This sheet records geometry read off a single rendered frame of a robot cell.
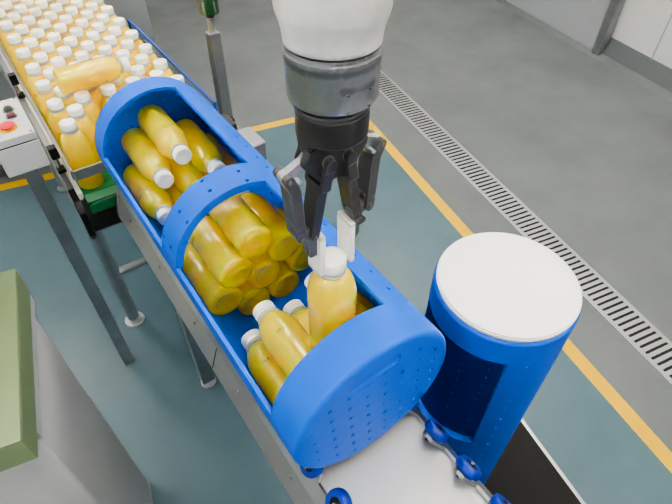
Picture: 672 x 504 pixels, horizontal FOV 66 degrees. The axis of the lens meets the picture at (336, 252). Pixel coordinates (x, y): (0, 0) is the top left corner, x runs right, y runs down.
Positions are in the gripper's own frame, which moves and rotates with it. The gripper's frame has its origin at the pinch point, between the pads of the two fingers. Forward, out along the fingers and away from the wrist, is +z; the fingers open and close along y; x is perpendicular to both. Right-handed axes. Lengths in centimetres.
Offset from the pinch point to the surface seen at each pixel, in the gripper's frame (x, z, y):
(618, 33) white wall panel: 153, 116, 362
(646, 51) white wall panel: 126, 117, 357
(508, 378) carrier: -15, 43, 32
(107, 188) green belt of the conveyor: 88, 45, -13
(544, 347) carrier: -17, 33, 35
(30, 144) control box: 92, 28, -26
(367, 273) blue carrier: 2.1, 12.7, 8.2
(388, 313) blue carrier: -6.3, 11.3, 5.3
